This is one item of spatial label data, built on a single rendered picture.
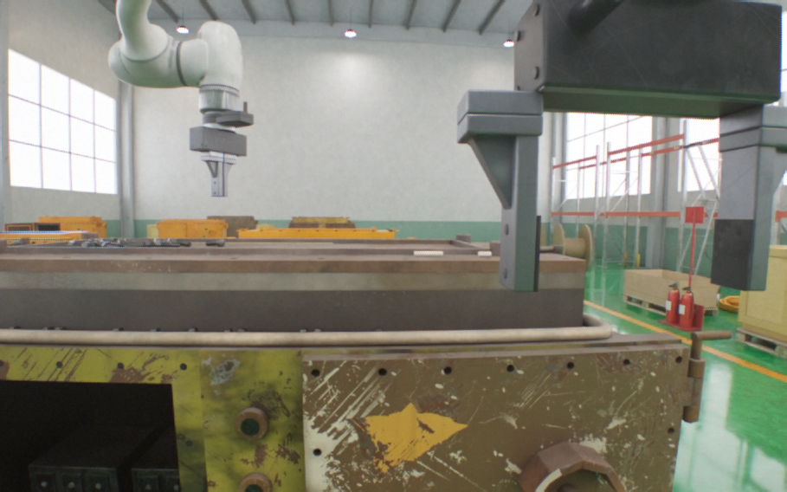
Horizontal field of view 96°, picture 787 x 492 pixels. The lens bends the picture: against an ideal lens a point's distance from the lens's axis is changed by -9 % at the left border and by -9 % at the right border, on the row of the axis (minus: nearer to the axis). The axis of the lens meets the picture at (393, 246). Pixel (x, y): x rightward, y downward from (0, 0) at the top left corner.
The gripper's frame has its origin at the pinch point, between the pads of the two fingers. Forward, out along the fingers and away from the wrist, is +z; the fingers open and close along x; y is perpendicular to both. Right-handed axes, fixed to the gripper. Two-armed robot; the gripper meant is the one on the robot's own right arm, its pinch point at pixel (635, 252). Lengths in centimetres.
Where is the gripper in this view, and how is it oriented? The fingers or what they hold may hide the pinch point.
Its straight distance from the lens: 25.2
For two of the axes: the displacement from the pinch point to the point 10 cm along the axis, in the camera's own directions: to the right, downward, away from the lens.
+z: -0.1, 10.0, 0.8
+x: 10.0, 0.1, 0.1
